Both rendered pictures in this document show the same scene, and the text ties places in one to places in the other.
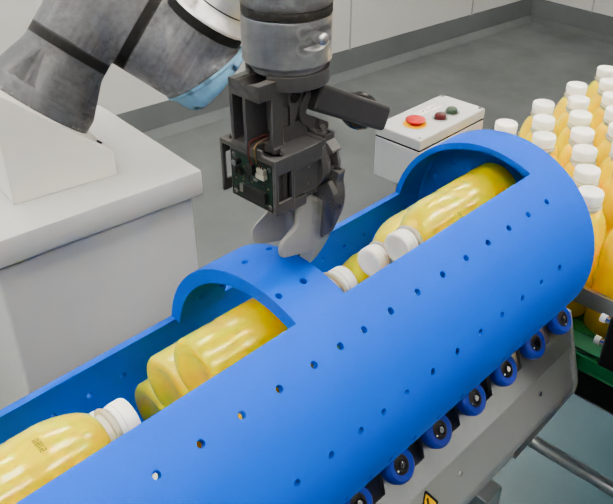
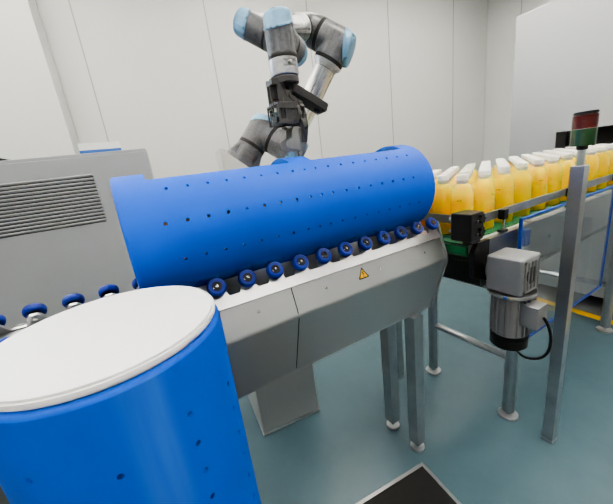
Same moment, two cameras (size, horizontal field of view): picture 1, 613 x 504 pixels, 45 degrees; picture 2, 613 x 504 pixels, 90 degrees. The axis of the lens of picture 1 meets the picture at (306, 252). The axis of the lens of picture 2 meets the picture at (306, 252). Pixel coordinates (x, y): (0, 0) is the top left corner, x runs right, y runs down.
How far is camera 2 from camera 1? 0.57 m
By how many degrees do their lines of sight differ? 24
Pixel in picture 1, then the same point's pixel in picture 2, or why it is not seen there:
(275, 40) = (275, 62)
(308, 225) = (297, 138)
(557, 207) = (412, 157)
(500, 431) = (402, 260)
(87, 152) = not seen: hidden behind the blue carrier
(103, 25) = (260, 134)
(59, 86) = (245, 152)
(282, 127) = (282, 95)
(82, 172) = not seen: hidden behind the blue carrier
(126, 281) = not seen: hidden behind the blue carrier
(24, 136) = (232, 165)
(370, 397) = (315, 186)
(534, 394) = (421, 251)
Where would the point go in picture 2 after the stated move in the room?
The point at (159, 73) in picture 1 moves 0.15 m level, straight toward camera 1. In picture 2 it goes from (277, 149) to (271, 147)
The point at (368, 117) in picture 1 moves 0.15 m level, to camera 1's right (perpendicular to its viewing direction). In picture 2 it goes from (318, 103) to (373, 92)
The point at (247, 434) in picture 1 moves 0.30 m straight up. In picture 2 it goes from (262, 180) to (238, 33)
